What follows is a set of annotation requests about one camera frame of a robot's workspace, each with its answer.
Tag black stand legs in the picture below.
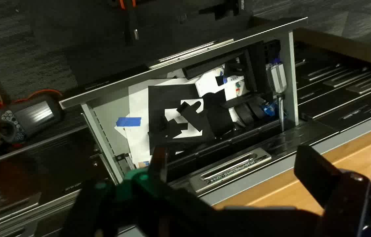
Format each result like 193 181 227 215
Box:
106 0 249 44

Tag white card colourful print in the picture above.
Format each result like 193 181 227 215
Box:
231 76 249 95

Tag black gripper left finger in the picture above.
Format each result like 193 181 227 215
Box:
148 144 170 182

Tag black closed drawer silver handle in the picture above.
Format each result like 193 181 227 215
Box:
168 119 335 196

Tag silver metal cylinder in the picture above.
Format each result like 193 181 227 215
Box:
268 61 290 97

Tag grey metal open drawer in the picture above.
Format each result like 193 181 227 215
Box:
58 15 310 185

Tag blue tape strip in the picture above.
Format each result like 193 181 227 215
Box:
115 114 144 128

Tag black foam cutout piece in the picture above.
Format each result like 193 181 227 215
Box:
146 81 240 155

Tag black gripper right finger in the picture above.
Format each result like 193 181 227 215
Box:
294 143 350 211

